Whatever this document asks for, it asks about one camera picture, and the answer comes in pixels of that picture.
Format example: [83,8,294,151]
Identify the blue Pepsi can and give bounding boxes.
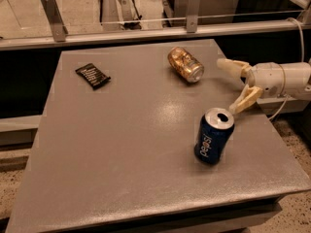
[194,108,234,164]

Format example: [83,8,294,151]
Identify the orange soda can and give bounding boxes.
[167,47,204,83]

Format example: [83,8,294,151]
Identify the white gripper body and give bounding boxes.
[246,62,285,99]

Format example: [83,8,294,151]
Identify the grey metal bracket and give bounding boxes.
[186,0,200,33]
[41,0,68,42]

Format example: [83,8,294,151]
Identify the white cable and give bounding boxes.
[267,17,307,122]

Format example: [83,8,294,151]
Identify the left grey metal bracket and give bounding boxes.
[41,0,68,42]

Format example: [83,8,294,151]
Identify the right grey metal bracket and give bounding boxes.
[186,0,200,33]

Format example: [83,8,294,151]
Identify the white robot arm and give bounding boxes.
[217,58,311,114]

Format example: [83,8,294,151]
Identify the grey metal rail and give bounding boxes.
[0,19,298,50]

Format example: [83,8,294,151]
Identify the black snack packet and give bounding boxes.
[75,63,111,90]

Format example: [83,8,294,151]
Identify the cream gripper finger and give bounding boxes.
[229,84,263,115]
[217,58,252,79]

